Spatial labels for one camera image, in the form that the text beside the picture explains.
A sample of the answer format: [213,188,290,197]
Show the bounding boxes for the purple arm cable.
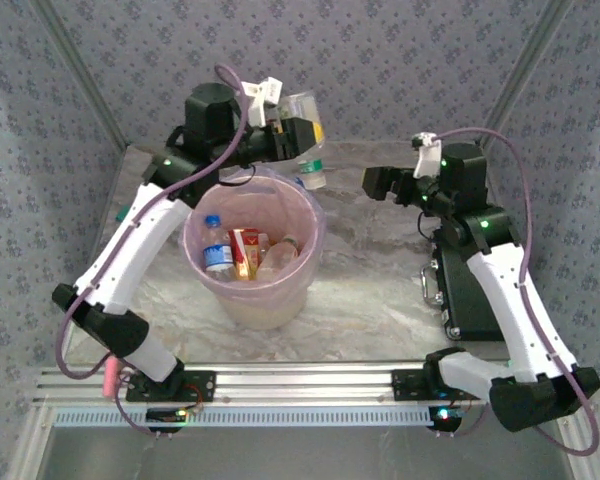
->
[54,63,246,437]
[429,127,600,457]

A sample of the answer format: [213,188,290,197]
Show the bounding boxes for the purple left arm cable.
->
[54,63,246,437]

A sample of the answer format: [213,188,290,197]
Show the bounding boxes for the blue and white small box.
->
[202,214,236,281]

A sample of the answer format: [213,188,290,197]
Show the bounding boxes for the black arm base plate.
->
[391,368,483,401]
[125,369,217,404]

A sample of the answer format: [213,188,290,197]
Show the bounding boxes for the grey marbled table cloth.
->
[62,142,546,364]

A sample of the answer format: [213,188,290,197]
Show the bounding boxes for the aluminium frame post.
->
[29,0,130,149]
[474,0,581,154]

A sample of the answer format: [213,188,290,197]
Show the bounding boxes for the slotted grey cable duct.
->
[52,405,434,429]

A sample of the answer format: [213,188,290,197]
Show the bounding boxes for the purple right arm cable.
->
[429,127,600,457]

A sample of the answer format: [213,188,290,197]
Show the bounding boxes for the aluminium mounting rail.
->
[32,362,580,406]

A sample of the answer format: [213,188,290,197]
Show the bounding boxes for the pink plastic bin liner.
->
[181,169,328,301]

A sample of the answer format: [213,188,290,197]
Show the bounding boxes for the clear bottle beige cap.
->
[257,233,301,281]

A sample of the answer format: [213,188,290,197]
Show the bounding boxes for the black controller board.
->
[146,407,189,434]
[428,405,464,434]

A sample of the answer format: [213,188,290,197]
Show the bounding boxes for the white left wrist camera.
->
[241,76,285,127]

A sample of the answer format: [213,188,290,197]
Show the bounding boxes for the black case silver handle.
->
[419,227,511,342]

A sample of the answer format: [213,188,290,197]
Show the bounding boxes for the beige plastic bin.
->
[182,172,327,331]

